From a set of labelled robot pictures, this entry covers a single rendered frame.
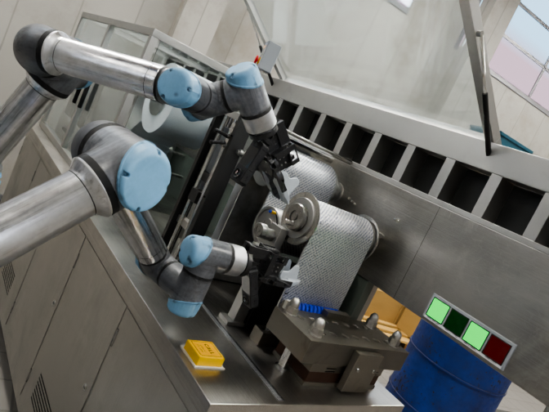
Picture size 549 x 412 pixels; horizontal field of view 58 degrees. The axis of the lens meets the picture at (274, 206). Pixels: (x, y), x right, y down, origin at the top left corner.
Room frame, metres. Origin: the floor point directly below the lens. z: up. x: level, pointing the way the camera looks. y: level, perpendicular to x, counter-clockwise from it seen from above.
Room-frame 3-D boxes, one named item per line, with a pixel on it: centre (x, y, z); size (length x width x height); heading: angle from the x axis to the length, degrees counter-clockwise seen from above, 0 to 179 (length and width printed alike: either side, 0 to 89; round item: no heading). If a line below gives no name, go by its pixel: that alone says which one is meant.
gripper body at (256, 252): (1.23, -0.03, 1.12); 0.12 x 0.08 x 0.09; 129
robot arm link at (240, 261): (1.18, 0.04, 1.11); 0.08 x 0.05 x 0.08; 39
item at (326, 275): (1.38, -0.21, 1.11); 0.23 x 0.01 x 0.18; 129
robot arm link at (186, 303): (1.14, 0.11, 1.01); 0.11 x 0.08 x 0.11; 55
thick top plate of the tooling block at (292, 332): (1.31, -0.32, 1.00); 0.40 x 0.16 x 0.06; 129
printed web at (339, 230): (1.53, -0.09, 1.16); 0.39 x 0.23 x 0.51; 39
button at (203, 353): (1.07, 0.00, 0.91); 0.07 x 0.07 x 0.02; 39
